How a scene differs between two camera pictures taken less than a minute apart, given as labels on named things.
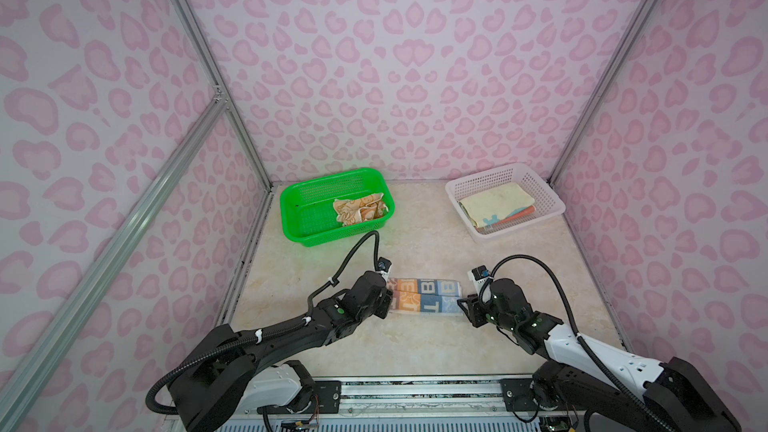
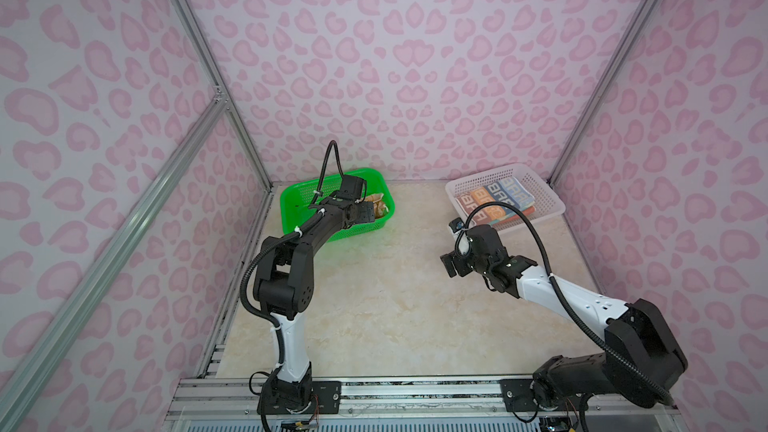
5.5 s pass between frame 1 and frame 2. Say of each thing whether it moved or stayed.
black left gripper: moved
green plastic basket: stayed
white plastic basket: stayed
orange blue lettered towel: moved
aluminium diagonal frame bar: stayed
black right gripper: moved
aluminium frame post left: stayed
